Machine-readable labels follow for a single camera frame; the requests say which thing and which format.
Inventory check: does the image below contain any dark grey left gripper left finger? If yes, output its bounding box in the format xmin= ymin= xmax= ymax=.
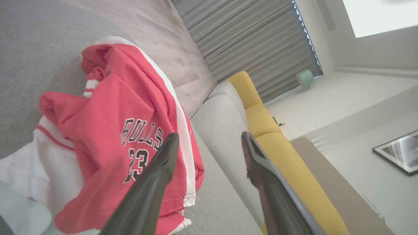
xmin=100 ymin=132 xmax=180 ymax=235

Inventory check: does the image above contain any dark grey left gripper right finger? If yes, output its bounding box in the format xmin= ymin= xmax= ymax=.
xmin=241 ymin=131 xmax=327 ymax=235

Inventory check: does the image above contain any red t-shirt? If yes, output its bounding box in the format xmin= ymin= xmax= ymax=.
xmin=39 ymin=35 xmax=205 ymax=235

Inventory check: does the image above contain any yellow sofa backrest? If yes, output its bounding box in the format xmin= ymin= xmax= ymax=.
xmin=227 ymin=71 xmax=350 ymax=235

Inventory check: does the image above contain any mint green round lamp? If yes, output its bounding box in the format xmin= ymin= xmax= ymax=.
xmin=296 ymin=69 xmax=314 ymax=88

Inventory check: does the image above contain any black framed picture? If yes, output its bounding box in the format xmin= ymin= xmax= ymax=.
xmin=372 ymin=130 xmax=418 ymax=177

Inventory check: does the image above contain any grey pleated curtain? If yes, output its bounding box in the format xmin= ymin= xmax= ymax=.
xmin=171 ymin=0 xmax=324 ymax=104

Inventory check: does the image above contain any wide grey sofa seat cushion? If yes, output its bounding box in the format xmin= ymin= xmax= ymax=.
xmin=0 ymin=0 xmax=265 ymax=235

